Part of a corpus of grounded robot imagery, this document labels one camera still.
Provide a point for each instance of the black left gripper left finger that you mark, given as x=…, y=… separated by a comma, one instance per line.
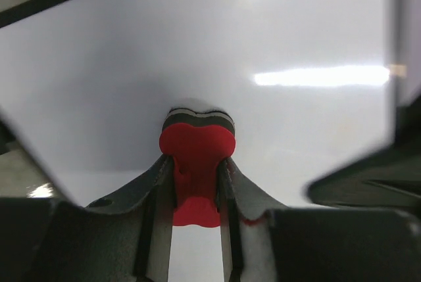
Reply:
x=145, y=208

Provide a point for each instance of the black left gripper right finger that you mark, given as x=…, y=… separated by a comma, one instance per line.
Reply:
x=247, y=249

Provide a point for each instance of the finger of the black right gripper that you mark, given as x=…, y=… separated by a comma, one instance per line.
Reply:
x=388, y=178

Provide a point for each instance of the red and black whiteboard eraser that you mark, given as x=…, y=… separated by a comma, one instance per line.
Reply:
x=197, y=142

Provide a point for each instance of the small black-framed whiteboard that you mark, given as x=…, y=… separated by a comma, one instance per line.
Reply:
x=311, y=85

